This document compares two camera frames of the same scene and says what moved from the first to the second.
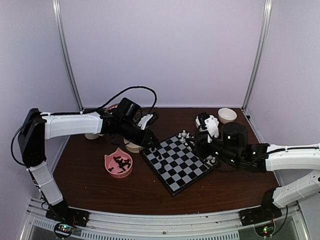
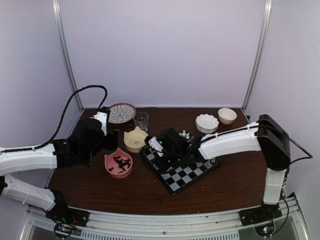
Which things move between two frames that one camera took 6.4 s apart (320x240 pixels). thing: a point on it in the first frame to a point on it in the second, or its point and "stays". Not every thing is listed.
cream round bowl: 226,115 stays
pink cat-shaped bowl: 118,164 stays
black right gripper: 200,143 to 163,167
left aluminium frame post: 57,7 stays
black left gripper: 144,142 to 113,140
